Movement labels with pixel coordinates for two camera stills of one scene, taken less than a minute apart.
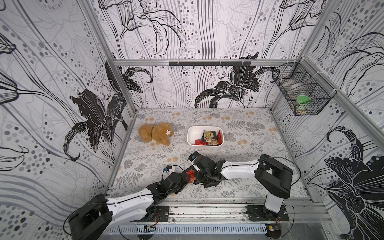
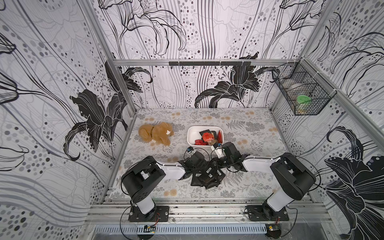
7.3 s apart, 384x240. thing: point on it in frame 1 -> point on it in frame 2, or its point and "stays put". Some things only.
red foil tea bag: (200, 142) stays put
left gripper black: (184, 181) -> (203, 164)
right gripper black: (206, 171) -> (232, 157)
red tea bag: (219, 138) stays put
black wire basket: (306, 92) stays put
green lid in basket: (302, 99) stays put
